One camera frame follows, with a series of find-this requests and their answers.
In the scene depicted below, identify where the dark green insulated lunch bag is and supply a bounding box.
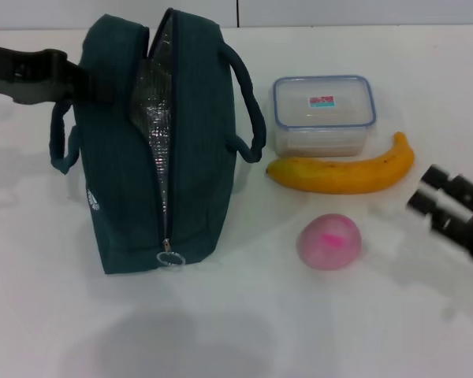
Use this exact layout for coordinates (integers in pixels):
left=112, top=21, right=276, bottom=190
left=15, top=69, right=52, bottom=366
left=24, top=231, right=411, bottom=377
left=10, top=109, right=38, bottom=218
left=49, top=8, right=267, bottom=276

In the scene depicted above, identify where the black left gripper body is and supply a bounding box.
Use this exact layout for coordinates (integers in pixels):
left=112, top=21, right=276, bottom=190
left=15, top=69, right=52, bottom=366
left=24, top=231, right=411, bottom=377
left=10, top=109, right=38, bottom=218
left=0, top=43, right=70, bottom=104

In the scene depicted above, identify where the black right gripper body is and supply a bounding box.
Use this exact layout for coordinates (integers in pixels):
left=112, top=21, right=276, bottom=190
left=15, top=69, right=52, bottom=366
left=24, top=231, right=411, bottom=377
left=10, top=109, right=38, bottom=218
left=429, top=176, right=473, bottom=269

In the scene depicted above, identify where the yellow banana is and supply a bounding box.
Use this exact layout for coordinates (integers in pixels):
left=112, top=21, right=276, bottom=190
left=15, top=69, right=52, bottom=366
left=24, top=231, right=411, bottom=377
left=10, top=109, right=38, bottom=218
left=265, top=132, right=415, bottom=195

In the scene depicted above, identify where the pink round peach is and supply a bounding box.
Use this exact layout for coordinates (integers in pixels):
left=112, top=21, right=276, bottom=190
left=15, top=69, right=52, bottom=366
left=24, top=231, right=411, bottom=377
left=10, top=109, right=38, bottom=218
left=296, top=213, right=363, bottom=271

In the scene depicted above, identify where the clear plastic food container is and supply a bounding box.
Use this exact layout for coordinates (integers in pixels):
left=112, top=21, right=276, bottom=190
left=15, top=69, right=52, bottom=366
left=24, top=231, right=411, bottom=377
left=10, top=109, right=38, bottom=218
left=273, top=74, right=378, bottom=158

